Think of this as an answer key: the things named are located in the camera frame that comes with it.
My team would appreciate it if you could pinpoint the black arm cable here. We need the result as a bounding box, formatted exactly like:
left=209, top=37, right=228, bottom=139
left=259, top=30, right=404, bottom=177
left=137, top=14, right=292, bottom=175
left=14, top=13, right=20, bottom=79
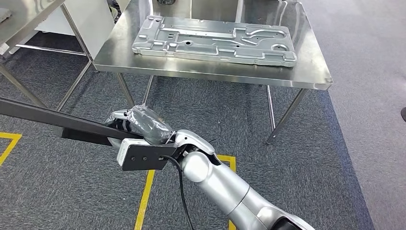
left=163, top=155, right=195, bottom=230

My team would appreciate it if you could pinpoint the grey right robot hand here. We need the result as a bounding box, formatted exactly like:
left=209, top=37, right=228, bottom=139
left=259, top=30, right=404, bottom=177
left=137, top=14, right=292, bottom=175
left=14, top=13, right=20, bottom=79
left=104, top=104, right=176, bottom=150

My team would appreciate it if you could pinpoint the black plastic panel part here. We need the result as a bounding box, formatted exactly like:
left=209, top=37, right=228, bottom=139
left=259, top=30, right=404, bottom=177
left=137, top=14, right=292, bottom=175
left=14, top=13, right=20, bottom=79
left=0, top=96, right=145, bottom=147

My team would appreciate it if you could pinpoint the long silver metal part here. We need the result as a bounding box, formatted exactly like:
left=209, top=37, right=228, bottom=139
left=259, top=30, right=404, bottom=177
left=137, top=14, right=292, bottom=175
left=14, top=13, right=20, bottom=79
left=131, top=15, right=298, bottom=68

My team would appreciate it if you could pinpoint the stainless steel workbench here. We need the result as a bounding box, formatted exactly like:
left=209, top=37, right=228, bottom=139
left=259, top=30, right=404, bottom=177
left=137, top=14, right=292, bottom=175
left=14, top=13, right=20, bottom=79
left=92, top=0, right=334, bottom=145

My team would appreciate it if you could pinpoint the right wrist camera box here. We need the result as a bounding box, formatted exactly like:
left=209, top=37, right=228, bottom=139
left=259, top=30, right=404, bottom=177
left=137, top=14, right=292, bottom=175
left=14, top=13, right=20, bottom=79
left=116, top=138, right=178, bottom=172

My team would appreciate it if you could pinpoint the steel table frame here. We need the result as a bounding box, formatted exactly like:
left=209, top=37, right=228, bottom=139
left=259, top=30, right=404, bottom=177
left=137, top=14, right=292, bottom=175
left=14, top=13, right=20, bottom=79
left=0, top=0, right=96, bottom=112

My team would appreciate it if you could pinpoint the white panel board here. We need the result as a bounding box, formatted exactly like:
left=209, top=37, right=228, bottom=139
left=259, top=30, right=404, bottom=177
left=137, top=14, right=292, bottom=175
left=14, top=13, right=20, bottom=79
left=34, top=0, right=131, bottom=59

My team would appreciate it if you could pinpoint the thin black wire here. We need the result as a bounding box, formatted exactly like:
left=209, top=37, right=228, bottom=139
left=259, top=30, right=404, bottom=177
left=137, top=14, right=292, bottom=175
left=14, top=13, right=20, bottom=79
left=207, top=120, right=223, bottom=143

